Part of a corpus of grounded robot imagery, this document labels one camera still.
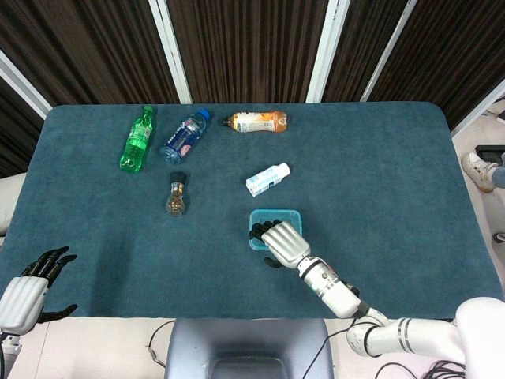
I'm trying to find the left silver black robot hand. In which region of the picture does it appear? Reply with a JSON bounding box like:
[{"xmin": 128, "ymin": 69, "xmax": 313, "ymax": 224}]
[{"xmin": 0, "ymin": 246, "xmax": 79, "ymax": 335}]

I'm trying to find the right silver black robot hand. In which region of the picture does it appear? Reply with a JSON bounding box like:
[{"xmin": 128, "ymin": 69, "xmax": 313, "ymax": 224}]
[{"xmin": 247, "ymin": 220, "xmax": 312, "ymax": 271}]

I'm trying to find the teal plastic tray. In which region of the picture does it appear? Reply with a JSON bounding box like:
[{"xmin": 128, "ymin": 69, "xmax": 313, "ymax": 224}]
[{"xmin": 249, "ymin": 208, "xmax": 304, "ymax": 251}]

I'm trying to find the small white milk bottle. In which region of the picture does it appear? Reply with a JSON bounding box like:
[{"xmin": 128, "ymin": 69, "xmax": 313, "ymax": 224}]
[{"xmin": 245, "ymin": 162, "xmax": 292, "ymax": 198}]

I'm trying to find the grey robot torso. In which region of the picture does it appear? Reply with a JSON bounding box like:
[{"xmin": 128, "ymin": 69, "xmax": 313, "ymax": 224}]
[{"xmin": 163, "ymin": 317, "xmax": 335, "ymax": 379}]

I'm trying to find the glass pepper grinder black cap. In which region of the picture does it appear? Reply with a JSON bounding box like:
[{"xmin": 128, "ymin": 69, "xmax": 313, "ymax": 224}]
[{"xmin": 164, "ymin": 171, "xmax": 188, "ymax": 217}]

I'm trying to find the teal velvet tablecloth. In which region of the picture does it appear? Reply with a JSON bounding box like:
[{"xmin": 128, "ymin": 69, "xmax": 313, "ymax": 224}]
[{"xmin": 0, "ymin": 101, "xmax": 505, "ymax": 320}]

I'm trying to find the orange drink bottle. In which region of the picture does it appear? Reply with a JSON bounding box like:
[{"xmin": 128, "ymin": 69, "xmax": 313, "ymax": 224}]
[{"xmin": 223, "ymin": 110, "xmax": 289, "ymax": 135}]

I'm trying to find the blue capped water bottle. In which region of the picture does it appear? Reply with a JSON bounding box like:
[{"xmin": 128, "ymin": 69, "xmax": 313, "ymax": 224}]
[{"xmin": 159, "ymin": 108, "xmax": 215, "ymax": 165}]

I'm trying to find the dark brown pleated curtain panel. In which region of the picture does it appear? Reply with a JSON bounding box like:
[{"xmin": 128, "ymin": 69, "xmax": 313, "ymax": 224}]
[
  {"xmin": 370, "ymin": 0, "xmax": 505, "ymax": 130},
  {"xmin": 0, "ymin": 73, "xmax": 45, "ymax": 178},
  {"xmin": 322, "ymin": 0, "xmax": 407, "ymax": 103},
  {"xmin": 167, "ymin": 0, "xmax": 329, "ymax": 105},
  {"xmin": 0, "ymin": 0, "xmax": 183, "ymax": 119}
]

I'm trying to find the green plastic soda bottle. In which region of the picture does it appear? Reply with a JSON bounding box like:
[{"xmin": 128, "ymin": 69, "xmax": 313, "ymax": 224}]
[{"xmin": 119, "ymin": 105, "xmax": 158, "ymax": 174}]

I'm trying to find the white sneaker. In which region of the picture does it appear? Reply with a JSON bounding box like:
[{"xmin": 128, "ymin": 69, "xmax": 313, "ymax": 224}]
[{"xmin": 461, "ymin": 152, "xmax": 497, "ymax": 193}]

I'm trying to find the black flat device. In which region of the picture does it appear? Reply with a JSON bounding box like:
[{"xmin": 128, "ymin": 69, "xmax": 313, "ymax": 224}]
[{"xmin": 474, "ymin": 144, "xmax": 505, "ymax": 163}]

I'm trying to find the black cable bundle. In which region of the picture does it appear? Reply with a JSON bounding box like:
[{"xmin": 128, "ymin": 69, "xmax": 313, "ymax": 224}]
[{"xmin": 374, "ymin": 357, "xmax": 466, "ymax": 379}]

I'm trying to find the white partition frame post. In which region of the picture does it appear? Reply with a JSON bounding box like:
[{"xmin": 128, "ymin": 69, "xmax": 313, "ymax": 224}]
[
  {"xmin": 0, "ymin": 49, "xmax": 53, "ymax": 119},
  {"xmin": 449, "ymin": 77, "xmax": 505, "ymax": 137},
  {"xmin": 305, "ymin": 0, "xmax": 351, "ymax": 103},
  {"xmin": 148, "ymin": 0, "xmax": 193, "ymax": 105},
  {"xmin": 360, "ymin": 0, "xmax": 419, "ymax": 102}
]

